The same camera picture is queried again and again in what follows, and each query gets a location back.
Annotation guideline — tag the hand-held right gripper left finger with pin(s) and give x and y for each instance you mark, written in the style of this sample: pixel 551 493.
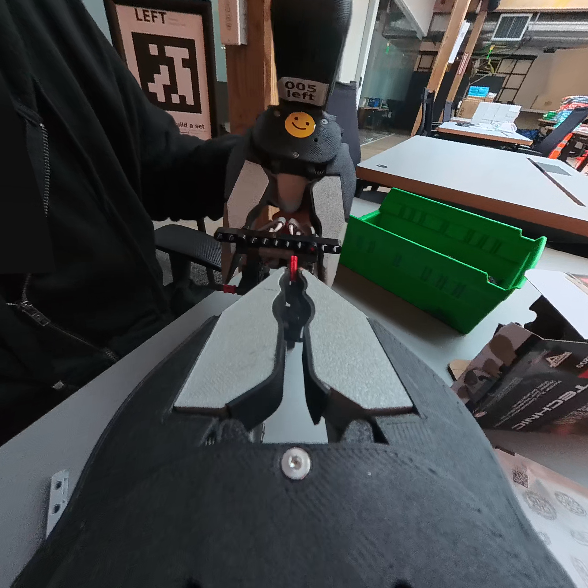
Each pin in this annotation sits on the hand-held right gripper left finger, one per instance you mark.
pixel 234 358

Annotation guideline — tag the air conditioner unit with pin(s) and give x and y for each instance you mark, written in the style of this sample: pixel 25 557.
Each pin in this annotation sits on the air conditioner unit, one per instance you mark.
pixel 512 27

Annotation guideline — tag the grey table wooden edge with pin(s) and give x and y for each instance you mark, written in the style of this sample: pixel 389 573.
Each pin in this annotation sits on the grey table wooden edge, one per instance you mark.
pixel 459 174

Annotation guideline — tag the black grey lego model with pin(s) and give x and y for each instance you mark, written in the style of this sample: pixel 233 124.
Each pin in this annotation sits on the black grey lego model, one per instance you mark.
pixel 275 240

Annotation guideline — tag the black high-back chair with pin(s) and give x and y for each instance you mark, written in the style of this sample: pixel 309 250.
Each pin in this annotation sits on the black high-back chair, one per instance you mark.
pixel 347 105

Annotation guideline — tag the green plastic bin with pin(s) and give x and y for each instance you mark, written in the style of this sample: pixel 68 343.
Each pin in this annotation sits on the green plastic bin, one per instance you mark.
pixel 413 271

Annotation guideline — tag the framed marker sign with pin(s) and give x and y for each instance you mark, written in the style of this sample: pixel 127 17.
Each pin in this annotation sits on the framed marker sign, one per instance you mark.
pixel 170 69

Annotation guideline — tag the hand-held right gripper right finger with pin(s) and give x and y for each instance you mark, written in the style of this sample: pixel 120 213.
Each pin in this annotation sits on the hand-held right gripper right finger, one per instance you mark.
pixel 353 363

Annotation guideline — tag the table with white boxes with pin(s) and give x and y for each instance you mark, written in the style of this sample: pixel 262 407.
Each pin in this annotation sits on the table with white boxes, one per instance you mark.
pixel 482 133

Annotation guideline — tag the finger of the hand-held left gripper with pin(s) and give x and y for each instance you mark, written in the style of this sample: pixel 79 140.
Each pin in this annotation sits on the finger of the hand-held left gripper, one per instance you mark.
pixel 246 188
pixel 328 202

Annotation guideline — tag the black lego set box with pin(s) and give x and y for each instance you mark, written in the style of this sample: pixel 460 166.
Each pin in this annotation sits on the black lego set box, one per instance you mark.
pixel 528 390

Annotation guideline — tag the small black red lego piece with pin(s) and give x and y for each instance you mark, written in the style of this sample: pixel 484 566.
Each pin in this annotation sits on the small black red lego piece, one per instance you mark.
pixel 293 266

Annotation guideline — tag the slanted wooden beam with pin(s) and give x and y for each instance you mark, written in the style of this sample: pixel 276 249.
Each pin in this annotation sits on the slanted wooden beam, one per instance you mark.
pixel 448 55

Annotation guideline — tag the person's left forearm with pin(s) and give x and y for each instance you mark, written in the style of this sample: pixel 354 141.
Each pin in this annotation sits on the person's left forearm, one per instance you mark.
pixel 197 174

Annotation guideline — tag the black mesh office chair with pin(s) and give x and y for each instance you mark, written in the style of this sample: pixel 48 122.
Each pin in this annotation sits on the black mesh office chair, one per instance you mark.
pixel 193 243

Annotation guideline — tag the metal air duct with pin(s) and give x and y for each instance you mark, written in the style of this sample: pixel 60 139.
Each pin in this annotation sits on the metal air duct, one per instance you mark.
pixel 560 32

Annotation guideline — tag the grey metal bracket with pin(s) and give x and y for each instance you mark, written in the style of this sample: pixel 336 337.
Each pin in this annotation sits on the grey metal bracket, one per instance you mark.
pixel 57 496

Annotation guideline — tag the wooden pillar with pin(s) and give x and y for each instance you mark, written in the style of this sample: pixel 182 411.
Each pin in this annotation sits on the wooden pillar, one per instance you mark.
pixel 250 82

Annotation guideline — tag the printed paper bag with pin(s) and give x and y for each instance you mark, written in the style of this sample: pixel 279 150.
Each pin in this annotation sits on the printed paper bag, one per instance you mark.
pixel 551 514

